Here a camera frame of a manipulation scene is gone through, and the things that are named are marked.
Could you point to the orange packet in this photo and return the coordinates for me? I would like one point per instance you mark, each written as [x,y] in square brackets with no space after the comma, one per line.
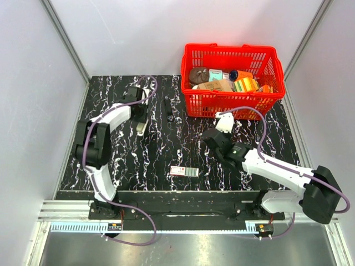
[265,89]

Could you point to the yellow green striped box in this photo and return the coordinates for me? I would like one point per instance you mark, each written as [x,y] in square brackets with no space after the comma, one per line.
[246,85]

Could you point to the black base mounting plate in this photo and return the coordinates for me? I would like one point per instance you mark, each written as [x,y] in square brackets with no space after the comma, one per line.
[195,212]

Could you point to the brown round bun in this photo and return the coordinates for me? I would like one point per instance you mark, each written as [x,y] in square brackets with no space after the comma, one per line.
[198,75]

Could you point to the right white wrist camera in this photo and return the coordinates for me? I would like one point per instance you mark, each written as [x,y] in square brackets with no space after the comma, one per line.
[225,122]

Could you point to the red plastic basket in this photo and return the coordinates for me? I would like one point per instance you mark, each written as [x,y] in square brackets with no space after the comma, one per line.
[261,61]

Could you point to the black marble pattern mat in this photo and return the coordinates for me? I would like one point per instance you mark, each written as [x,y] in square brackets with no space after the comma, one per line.
[143,163]

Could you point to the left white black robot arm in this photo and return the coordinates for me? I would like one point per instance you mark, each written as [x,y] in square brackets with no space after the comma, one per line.
[92,143]

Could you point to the orange bottle blue cap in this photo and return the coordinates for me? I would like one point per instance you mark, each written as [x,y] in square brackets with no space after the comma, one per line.
[235,75]

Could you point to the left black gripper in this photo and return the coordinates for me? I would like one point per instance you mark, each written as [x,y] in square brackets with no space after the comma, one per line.
[143,118]

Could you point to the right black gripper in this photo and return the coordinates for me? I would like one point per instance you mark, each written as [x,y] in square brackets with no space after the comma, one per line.
[227,135]

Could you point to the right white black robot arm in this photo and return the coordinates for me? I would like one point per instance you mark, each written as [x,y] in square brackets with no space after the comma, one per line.
[315,193]

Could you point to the teal white small box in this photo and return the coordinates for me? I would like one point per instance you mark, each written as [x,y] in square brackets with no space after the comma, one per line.
[215,74]

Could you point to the brown cardboard box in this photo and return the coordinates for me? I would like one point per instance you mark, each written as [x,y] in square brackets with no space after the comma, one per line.
[216,85]

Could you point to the beige stapler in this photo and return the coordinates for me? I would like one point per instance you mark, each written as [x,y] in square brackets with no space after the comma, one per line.
[140,128]

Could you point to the red white staples box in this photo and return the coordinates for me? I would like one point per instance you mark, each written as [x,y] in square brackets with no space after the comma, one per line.
[184,171]

